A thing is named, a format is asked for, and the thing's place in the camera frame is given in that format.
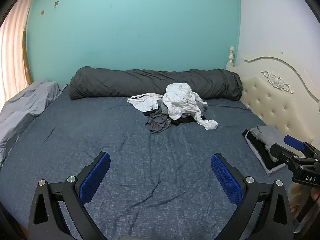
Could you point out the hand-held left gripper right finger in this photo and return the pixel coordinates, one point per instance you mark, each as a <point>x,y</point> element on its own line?
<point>225,177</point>

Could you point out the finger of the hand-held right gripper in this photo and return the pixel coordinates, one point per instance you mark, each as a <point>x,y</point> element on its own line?
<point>277,152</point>
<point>295,142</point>

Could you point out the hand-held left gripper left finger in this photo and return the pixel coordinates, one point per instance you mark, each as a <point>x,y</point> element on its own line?
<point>95,177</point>

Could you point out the white long-sleeve shirt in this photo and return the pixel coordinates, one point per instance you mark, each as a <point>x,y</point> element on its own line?
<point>180,92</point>

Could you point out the person's right hand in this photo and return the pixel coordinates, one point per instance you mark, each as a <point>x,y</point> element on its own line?
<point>316,195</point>

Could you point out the folded pale grey garment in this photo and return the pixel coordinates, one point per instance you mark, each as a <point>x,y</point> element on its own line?
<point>272,171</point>

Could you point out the cream tufted headboard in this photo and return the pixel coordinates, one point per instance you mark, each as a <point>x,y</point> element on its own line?
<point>275,105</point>

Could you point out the bed with blue sheet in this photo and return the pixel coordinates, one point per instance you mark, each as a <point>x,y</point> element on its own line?
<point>150,142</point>

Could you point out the black crumpled garment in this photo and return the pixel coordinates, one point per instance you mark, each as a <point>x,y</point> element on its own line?
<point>185,121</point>

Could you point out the dark grey crumpled garment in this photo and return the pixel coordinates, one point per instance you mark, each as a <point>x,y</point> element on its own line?
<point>157,122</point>

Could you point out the white garment with black trim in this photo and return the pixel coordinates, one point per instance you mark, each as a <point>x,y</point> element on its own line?
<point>145,102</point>

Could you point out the dark grey rolled duvet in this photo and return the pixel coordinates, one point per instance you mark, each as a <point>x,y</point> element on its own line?
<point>125,82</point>

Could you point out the light grey blanket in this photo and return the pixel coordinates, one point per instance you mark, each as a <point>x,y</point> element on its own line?
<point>22,105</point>

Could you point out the pink curtain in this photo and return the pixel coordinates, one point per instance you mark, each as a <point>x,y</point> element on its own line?
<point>12,55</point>

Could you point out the wooden window frame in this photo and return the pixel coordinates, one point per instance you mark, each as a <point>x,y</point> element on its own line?
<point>28,72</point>

